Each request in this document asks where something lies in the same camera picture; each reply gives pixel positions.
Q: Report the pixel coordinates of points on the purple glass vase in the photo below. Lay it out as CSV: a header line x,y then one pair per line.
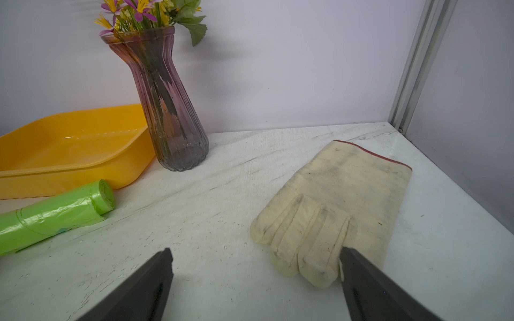
x,y
178,137

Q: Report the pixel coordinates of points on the aluminium corner frame post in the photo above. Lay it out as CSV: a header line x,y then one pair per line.
x,y
430,31

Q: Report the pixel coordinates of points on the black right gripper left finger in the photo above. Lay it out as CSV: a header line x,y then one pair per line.
x,y
142,296

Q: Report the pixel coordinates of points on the orange plastic storage box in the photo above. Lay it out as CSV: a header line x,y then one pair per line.
x,y
65,151

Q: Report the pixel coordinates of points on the cream work glove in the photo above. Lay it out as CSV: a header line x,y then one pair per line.
x,y
346,196

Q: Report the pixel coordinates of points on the yellow purple artificial flowers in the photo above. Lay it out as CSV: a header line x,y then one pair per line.
x,y
125,19

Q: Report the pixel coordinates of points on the green trash bag roll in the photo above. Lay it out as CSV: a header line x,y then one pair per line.
x,y
84,206

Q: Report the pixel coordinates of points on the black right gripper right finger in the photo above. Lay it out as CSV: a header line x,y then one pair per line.
x,y
371,295

